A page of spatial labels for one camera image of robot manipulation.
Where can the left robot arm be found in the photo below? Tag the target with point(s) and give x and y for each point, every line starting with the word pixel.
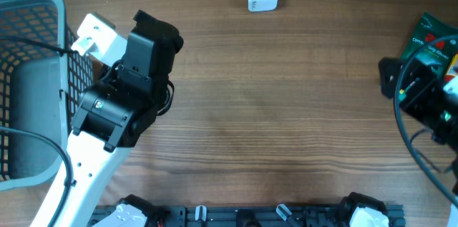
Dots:
pixel 112 113

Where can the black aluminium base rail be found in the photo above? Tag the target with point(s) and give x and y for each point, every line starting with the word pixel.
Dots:
pixel 354 209

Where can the green 3M gloves package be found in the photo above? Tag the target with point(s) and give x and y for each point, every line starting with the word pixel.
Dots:
pixel 438 56

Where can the red sriracha sauce bottle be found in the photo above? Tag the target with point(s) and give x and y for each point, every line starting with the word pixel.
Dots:
pixel 452 70

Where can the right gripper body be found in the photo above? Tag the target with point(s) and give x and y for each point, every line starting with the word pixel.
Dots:
pixel 428 102

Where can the grey plastic shopping basket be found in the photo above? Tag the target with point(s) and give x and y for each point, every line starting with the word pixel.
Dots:
pixel 40 88

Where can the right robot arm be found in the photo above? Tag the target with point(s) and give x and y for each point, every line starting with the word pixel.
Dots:
pixel 443 131

